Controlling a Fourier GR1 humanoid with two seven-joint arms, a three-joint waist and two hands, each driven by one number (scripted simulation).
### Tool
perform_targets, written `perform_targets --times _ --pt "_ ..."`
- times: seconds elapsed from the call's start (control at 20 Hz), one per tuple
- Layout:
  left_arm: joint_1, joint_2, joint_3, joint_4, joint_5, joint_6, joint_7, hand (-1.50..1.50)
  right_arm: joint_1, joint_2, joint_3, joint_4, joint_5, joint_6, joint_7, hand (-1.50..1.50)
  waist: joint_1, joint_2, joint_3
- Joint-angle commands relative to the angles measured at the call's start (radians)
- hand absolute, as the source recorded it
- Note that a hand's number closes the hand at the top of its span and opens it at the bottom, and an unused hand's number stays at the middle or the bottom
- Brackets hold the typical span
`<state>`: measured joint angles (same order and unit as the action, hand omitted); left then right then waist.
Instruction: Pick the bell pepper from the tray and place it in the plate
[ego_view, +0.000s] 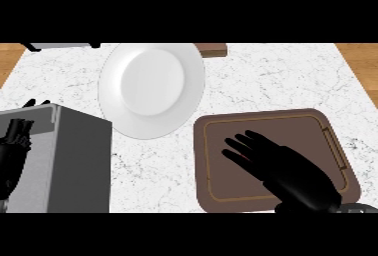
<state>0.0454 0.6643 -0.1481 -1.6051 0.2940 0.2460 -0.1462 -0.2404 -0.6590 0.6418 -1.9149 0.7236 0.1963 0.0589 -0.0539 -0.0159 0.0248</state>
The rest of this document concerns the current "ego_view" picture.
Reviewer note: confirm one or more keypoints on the white round plate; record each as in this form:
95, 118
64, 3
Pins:
153, 88

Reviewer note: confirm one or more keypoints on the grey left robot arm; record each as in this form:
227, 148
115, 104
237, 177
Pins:
69, 160

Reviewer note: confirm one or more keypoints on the grey appliance with black legs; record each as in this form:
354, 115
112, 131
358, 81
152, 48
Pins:
61, 45

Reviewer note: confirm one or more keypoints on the brown wooden block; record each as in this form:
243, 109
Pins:
214, 49

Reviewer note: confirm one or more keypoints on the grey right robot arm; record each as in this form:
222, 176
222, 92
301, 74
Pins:
360, 209

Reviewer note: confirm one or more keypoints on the brown rectangular tray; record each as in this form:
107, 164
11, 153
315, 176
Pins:
290, 128

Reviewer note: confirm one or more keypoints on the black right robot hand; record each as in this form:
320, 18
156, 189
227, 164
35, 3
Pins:
290, 173

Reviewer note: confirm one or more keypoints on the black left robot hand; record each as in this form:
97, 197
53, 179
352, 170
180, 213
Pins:
33, 103

